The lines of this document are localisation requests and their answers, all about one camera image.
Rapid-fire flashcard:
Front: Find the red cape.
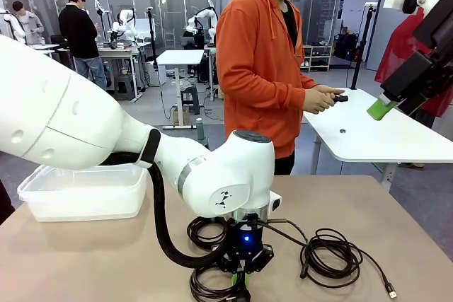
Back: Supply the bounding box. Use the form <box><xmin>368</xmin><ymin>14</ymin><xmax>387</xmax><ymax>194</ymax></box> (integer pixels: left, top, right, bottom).
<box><xmin>374</xmin><ymin>6</ymin><xmax>453</xmax><ymax>119</ymax></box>

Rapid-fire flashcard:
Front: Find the large white table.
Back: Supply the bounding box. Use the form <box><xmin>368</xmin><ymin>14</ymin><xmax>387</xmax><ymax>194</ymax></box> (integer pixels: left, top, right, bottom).
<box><xmin>302</xmin><ymin>88</ymin><xmax>449</xmax><ymax>194</ymax></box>

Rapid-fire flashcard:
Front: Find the man in grey hoodie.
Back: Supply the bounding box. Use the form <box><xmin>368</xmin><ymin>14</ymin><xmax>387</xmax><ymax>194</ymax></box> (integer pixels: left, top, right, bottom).
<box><xmin>11</xmin><ymin>0</ymin><xmax>45</xmax><ymax>45</ymax></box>

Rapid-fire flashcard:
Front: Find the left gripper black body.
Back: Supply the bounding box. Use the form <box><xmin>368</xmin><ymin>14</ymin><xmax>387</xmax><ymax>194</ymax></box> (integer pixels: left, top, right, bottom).
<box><xmin>228</xmin><ymin>222</ymin><xmax>267</xmax><ymax>265</ymax></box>

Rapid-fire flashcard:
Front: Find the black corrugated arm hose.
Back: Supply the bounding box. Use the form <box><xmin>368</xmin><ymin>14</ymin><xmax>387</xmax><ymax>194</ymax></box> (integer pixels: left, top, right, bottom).
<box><xmin>101</xmin><ymin>149</ymin><xmax>233</xmax><ymax>268</ymax></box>

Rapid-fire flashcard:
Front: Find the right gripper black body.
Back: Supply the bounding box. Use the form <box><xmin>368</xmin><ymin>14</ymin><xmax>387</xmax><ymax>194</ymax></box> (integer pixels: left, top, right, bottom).
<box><xmin>412</xmin><ymin>0</ymin><xmax>453</xmax><ymax>98</ymax></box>

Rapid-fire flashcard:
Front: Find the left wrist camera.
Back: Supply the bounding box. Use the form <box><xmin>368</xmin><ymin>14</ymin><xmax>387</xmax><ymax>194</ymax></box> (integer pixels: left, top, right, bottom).
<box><xmin>268</xmin><ymin>191</ymin><xmax>283</xmax><ymax>213</ymax></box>

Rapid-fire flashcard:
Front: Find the person's left hand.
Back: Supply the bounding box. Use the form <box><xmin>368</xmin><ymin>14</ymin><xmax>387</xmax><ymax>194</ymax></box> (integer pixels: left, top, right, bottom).
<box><xmin>313</xmin><ymin>83</ymin><xmax>346</xmax><ymax>100</ymax></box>

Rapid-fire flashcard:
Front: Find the black cable with grey tie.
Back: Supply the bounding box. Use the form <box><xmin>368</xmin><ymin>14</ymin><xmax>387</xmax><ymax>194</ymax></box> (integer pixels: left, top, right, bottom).
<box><xmin>186</xmin><ymin>215</ymin><xmax>230</xmax><ymax>250</ymax></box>

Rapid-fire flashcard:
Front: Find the person's right hand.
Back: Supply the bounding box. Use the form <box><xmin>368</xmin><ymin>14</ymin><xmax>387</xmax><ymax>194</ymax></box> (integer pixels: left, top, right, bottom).
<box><xmin>303</xmin><ymin>88</ymin><xmax>336</xmax><ymax>115</ymax></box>

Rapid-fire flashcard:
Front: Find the green bottle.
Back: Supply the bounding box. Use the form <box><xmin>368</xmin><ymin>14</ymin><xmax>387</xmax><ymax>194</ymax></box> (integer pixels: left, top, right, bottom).
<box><xmin>196</xmin><ymin>117</ymin><xmax>208</xmax><ymax>141</ymax></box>

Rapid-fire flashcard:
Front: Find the person's left forearm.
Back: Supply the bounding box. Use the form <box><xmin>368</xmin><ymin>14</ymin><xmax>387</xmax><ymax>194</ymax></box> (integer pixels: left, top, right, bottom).
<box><xmin>300</xmin><ymin>75</ymin><xmax>319</xmax><ymax>91</ymax></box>

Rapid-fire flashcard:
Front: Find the man in black jacket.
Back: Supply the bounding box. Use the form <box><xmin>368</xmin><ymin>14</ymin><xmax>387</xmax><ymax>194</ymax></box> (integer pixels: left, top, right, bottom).
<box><xmin>57</xmin><ymin>0</ymin><xmax>108</xmax><ymax>90</ymax></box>

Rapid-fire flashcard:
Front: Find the thin black USB cable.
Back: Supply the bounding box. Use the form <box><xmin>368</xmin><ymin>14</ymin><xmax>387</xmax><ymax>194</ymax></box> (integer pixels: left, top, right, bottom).
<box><xmin>299</xmin><ymin>228</ymin><xmax>399</xmax><ymax>299</ymax></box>

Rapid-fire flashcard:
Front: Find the thin black tripod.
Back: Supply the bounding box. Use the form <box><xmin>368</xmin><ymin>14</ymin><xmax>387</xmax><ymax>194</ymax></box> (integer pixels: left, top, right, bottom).
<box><xmin>146</xmin><ymin>6</ymin><xmax>159</xmax><ymax>69</ymax></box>

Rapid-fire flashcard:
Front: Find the clear plastic storage box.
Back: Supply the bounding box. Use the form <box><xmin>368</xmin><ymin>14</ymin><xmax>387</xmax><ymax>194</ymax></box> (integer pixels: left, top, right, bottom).
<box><xmin>16</xmin><ymin>163</ymin><xmax>149</xmax><ymax>223</ymax></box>

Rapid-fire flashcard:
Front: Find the black left wrist camera cable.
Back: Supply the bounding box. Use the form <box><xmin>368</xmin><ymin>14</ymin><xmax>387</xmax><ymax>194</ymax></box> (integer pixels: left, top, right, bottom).
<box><xmin>253</xmin><ymin>217</ymin><xmax>309</xmax><ymax>246</ymax></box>

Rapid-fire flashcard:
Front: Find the white lab desk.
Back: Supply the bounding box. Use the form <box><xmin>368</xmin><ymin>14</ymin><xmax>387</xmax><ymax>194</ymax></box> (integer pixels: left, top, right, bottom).
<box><xmin>96</xmin><ymin>42</ymin><xmax>144</xmax><ymax>102</ymax></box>

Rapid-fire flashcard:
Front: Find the person's right forearm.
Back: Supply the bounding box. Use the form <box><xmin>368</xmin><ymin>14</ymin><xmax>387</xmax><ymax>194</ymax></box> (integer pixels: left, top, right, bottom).
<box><xmin>226</xmin><ymin>75</ymin><xmax>309</xmax><ymax>112</ymax></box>

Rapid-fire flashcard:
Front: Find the black tripod pole stand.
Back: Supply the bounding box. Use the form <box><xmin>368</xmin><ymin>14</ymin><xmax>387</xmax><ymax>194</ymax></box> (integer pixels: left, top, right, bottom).
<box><xmin>349</xmin><ymin>2</ymin><xmax>377</xmax><ymax>91</ymax></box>

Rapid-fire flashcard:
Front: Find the black power cord with plug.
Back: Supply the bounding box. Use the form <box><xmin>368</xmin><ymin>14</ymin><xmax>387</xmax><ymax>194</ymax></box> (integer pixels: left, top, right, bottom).
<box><xmin>189</xmin><ymin>265</ymin><xmax>253</xmax><ymax>302</ymax></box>

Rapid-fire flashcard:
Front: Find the person in orange hoodie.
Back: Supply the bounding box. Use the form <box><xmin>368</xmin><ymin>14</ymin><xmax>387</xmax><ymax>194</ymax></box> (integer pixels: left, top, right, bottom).
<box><xmin>214</xmin><ymin>0</ymin><xmax>346</xmax><ymax>175</ymax></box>

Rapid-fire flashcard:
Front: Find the wooden shoe rack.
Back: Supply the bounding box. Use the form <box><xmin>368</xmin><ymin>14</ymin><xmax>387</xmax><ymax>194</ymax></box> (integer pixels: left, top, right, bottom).
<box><xmin>302</xmin><ymin>44</ymin><xmax>333</xmax><ymax>73</ymax></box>

